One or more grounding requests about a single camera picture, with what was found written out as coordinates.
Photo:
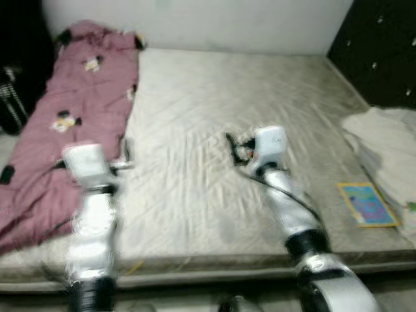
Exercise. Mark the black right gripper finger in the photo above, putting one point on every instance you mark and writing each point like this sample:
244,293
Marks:
232,145

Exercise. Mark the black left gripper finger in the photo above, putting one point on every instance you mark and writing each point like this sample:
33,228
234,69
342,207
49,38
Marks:
125,153

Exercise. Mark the children's picture book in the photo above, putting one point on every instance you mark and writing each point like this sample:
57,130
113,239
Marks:
367,205

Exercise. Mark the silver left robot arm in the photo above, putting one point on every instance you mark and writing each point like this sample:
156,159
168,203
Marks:
94,240

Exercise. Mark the white quilted mattress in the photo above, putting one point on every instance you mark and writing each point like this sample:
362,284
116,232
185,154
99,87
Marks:
208,97

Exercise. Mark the purple cartoon print blanket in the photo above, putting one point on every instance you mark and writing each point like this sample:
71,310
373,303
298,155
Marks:
78,97

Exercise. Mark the white pillow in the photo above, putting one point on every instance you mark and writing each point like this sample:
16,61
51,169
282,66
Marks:
383,143

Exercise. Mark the black white striped bag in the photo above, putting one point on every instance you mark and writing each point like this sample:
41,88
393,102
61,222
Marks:
10,104

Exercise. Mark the grey right robot leg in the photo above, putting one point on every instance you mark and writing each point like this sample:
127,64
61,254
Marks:
237,305

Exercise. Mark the dark bedside furniture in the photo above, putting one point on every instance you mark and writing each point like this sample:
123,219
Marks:
19,32

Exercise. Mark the black tufted headboard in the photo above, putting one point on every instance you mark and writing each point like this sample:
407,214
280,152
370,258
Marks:
383,45

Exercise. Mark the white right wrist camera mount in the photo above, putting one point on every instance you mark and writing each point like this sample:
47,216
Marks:
270,146

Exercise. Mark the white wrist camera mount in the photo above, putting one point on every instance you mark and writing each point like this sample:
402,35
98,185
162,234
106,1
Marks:
270,146
88,162

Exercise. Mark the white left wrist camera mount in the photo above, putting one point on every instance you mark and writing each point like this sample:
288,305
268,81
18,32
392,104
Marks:
88,162

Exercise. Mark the dark bed frame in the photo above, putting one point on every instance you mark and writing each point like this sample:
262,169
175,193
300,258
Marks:
195,287

